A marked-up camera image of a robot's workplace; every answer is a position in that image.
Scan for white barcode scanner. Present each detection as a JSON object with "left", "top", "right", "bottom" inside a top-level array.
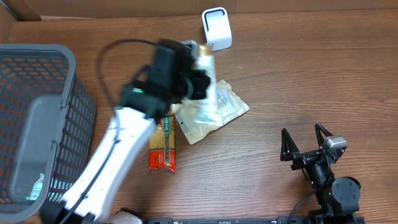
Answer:
[{"left": 201, "top": 7, "right": 233, "bottom": 51}]

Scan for grey plastic mesh basket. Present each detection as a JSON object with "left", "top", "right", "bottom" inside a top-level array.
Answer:
[{"left": 1, "top": 44, "right": 96, "bottom": 223}]

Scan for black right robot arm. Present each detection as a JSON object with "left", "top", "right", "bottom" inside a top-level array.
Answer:
[{"left": 280, "top": 123, "right": 364, "bottom": 223}]

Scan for orange spaghetti packet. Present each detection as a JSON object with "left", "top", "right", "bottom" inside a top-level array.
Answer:
[{"left": 149, "top": 111, "right": 176, "bottom": 172}]

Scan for white tube with gold cap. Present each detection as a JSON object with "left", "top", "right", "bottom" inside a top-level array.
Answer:
[{"left": 194, "top": 45, "right": 221, "bottom": 126}]

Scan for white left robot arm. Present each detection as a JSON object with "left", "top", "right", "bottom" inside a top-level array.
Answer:
[{"left": 39, "top": 39, "right": 211, "bottom": 223}]

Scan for clear plastic pouch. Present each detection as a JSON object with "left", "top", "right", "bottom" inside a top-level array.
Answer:
[{"left": 173, "top": 80, "right": 249, "bottom": 144}]

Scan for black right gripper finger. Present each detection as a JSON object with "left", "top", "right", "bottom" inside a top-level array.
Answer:
[
  {"left": 315, "top": 122, "right": 332, "bottom": 146},
  {"left": 280, "top": 128, "right": 300, "bottom": 161}
]

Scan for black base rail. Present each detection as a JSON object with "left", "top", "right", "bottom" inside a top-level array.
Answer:
[{"left": 142, "top": 216, "right": 366, "bottom": 224}]

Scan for teal snack wrapper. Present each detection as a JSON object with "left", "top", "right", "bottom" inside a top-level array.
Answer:
[{"left": 25, "top": 173, "right": 45, "bottom": 201}]

